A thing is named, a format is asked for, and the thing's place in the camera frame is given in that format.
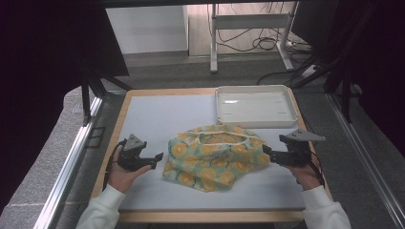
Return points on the person's left hand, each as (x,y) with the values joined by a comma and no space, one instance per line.
(122,178)

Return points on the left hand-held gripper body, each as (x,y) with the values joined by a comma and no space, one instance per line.
(131,154)

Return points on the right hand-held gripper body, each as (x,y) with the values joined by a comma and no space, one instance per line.
(296,149)

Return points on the person's right hand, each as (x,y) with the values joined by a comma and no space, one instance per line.
(305,175)

